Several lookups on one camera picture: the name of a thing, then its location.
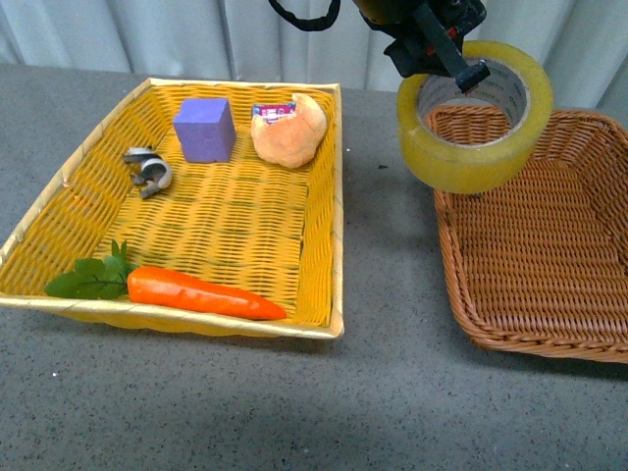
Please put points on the plush croissant toy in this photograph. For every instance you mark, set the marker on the plush croissant toy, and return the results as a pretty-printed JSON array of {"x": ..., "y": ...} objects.
[{"x": 292, "y": 141}]

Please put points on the yellow packing tape roll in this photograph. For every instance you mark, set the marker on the yellow packing tape roll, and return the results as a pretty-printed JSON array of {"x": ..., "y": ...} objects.
[{"x": 517, "y": 85}]

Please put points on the brown wicker basket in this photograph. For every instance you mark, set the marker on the brown wicker basket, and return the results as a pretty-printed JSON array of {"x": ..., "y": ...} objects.
[{"x": 539, "y": 264}]

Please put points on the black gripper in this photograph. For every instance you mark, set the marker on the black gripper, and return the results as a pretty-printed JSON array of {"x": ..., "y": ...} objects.
[{"x": 428, "y": 37}]

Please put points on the purple foam block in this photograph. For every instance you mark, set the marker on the purple foam block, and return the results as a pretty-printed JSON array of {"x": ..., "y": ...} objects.
[{"x": 205, "y": 130}]

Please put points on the yellow woven basket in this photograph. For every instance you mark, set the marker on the yellow woven basket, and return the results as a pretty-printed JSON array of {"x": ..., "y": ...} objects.
[{"x": 245, "y": 223}]

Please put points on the white curtain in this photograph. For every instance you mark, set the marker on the white curtain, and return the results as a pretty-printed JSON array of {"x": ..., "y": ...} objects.
[{"x": 581, "y": 44}]

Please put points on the grey white toy animal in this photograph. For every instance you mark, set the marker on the grey white toy animal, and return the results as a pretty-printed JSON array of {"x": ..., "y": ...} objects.
[{"x": 155, "y": 174}]

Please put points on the orange toy carrot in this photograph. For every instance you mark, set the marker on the orange toy carrot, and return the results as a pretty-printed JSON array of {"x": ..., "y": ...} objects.
[{"x": 114, "y": 275}]

